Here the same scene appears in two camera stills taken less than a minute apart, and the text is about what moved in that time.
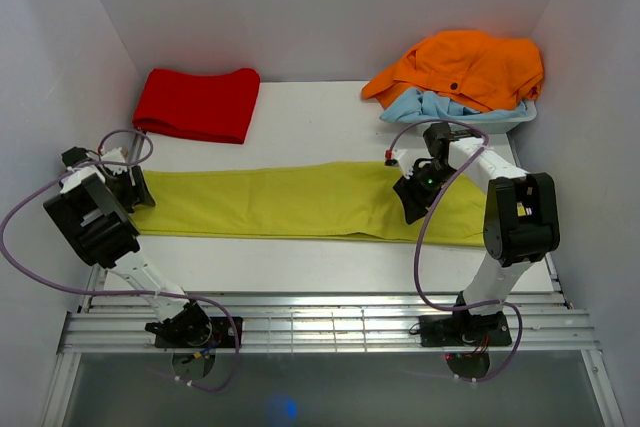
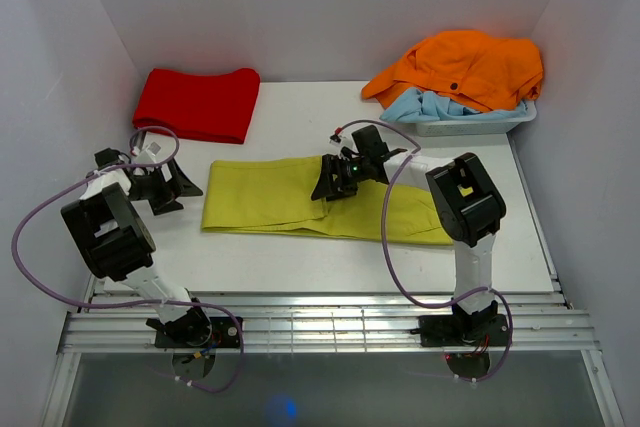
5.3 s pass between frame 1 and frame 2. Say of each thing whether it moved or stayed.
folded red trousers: stayed
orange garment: stayed
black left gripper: moved
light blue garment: stayed
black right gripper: moved
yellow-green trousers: moved
